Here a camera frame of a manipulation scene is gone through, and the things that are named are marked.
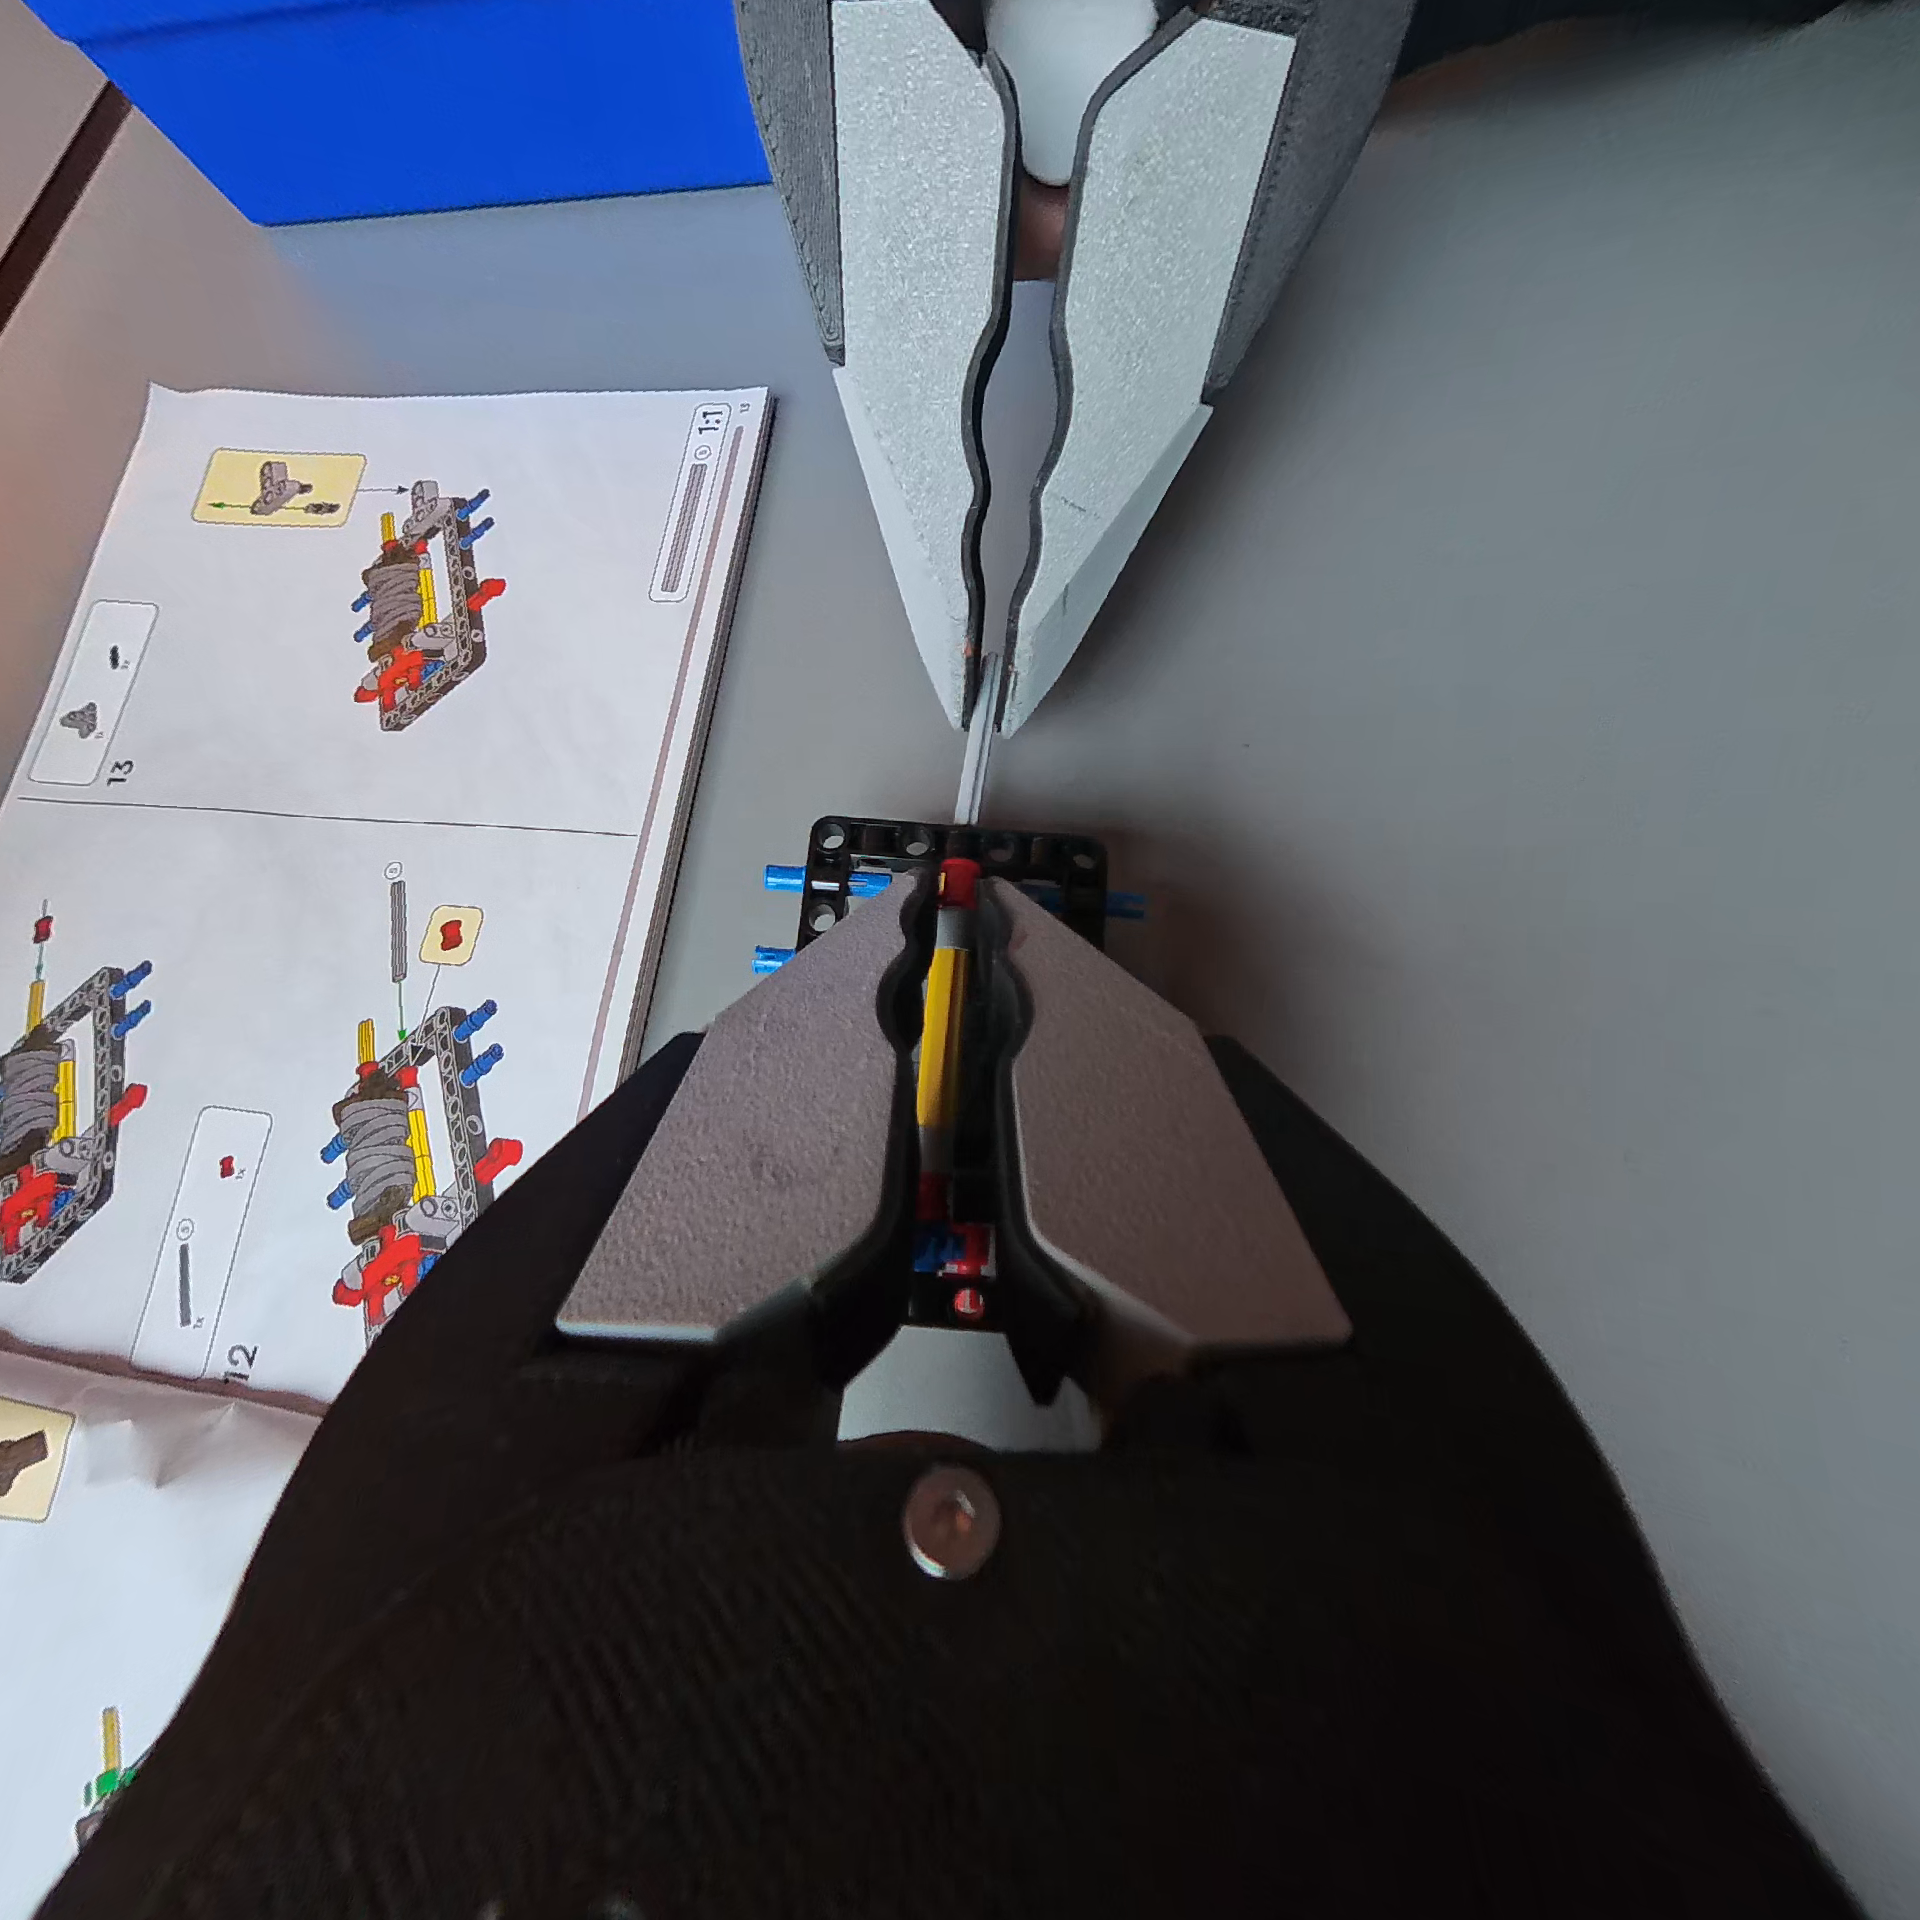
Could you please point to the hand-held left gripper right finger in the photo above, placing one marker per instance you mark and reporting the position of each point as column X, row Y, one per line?
column 1154, row 1186

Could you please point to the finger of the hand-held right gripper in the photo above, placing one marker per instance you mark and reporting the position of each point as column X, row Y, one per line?
column 1154, row 226
column 916, row 226

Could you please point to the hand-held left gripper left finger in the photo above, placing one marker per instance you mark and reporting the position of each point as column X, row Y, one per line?
column 764, row 1172

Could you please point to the black lego frame assembly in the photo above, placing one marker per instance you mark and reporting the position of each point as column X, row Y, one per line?
column 828, row 902

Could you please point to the red lego bush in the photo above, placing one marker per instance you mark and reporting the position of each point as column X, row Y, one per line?
column 960, row 878

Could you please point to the grey lego axle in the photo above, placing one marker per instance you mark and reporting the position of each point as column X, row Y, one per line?
column 975, row 780

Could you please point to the lego instruction booklet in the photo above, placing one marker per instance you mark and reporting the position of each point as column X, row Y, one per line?
column 452, row 675

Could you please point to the blue storage bin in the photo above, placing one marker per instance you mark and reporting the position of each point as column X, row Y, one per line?
column 452, row 91

